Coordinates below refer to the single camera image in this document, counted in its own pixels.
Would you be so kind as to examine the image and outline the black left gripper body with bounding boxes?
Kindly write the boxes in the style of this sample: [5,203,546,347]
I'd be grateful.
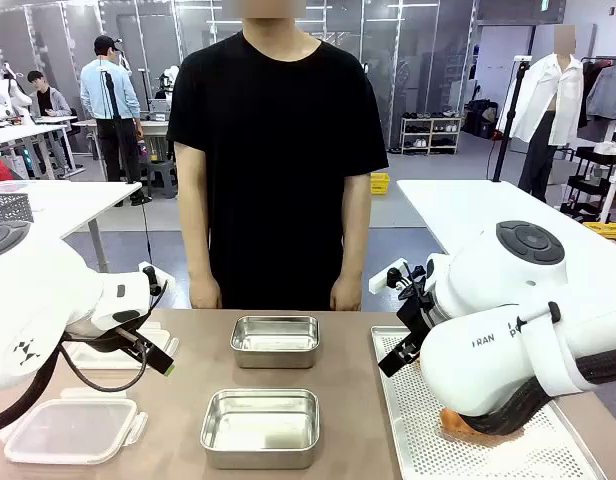
[62,324,154,357]

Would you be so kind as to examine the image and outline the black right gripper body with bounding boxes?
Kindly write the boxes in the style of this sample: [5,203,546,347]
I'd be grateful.
[395,289,442,351]

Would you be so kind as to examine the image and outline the clear plastic clip lid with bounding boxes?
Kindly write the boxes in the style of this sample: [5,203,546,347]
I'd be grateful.
[1,388,150,467]
[62,322,181,372]

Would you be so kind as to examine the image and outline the person's right forearm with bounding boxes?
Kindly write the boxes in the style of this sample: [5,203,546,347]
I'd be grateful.
[179,197,221,284]

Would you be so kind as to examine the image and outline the person's left forearm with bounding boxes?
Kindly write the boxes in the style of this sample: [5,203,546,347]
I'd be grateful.
[337,197,373,284]

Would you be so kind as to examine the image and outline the rectangular stainless steel container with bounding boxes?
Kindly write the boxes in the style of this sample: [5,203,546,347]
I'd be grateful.
[229,314,321,371]
[199,388,322,471]

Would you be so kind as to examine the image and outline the person's left hand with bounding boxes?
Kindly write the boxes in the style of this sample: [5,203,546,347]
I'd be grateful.
[329,273,364,313]

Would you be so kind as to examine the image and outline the person's right hand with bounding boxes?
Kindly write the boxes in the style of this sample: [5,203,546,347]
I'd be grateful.
[188,274,224,311]

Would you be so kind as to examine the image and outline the perforated metal baking tray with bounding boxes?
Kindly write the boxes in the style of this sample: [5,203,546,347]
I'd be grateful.
[370,325,610,480]

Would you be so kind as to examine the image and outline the large white side table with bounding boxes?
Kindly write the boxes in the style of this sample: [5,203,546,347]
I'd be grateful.
[396,178,616,261]

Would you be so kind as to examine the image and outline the white table with mesh basket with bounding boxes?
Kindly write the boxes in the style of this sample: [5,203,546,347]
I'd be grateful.
[0,178,144,274]

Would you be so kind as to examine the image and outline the grey mesh basket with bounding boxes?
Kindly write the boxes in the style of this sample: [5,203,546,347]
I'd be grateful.
[0,191,35,227]

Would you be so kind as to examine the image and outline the small grey plastic stool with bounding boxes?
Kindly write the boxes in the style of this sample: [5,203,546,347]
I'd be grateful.
[145,158,179,200]

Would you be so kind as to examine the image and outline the white shoe rack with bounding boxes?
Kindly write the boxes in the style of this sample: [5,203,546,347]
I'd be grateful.
[399,114,464,156]

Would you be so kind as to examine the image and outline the black rolling cart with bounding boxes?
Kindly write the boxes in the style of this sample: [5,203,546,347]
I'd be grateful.
[559,143,616,224]

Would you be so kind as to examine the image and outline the person in black t-shirt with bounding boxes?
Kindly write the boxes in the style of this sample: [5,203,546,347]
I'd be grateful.
[166,0,390,312]

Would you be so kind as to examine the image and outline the black tripod stand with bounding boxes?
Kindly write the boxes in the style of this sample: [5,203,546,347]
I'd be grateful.
[491,56,533,183]

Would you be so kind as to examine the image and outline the white background desk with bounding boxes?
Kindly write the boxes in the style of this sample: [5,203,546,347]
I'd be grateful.
[0,115,87,180]

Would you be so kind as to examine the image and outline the man in light blue shirt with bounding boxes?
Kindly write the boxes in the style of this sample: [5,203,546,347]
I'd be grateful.
[79,34,153,207]

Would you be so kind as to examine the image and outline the seated man in grey hoodie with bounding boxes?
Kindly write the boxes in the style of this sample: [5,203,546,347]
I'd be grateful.
[26,70,75,176]

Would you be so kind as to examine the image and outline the mannequin in white shirt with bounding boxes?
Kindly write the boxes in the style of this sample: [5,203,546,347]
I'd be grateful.
[496,24,586,204]

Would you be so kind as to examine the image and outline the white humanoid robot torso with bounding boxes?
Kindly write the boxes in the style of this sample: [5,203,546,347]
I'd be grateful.
[0,61,35,127]

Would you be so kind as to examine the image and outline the clothes rack with garments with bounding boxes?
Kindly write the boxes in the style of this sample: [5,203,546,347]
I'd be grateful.
[579,55,616,144]

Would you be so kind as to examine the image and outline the thin black left gripper cable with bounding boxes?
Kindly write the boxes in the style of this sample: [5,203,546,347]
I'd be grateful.
[57,339,152,395]

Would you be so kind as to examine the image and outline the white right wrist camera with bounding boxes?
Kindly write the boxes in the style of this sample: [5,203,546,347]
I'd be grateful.
[368,257,415,295]

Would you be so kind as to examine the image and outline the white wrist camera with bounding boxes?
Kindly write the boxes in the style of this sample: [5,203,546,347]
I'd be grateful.
[137,259,177,297]
[368,257,415,295]

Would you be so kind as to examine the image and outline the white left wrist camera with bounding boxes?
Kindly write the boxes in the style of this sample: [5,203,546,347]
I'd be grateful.
[137,259,177,297]

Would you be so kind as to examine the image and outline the thick black left cable sleeve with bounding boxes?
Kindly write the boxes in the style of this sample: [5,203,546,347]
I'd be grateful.
[0,339,64,437]

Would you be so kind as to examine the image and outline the black braided right cable sleeve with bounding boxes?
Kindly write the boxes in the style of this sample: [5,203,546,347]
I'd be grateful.
[460,352,616,437]

